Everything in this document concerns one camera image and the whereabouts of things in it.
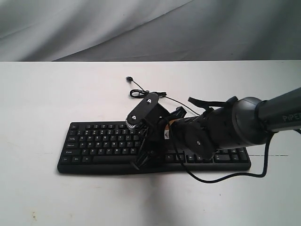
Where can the grey backdrop cloth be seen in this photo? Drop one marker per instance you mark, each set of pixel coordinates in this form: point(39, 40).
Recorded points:
point(149, 30)

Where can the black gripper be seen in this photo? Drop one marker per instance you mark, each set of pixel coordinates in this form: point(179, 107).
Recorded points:
point(153, 146)

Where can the black acer keyboard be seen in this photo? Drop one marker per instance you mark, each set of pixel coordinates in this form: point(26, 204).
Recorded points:
point(108, 148)

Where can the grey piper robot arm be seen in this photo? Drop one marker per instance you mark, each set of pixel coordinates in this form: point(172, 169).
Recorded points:
point(234, 123)

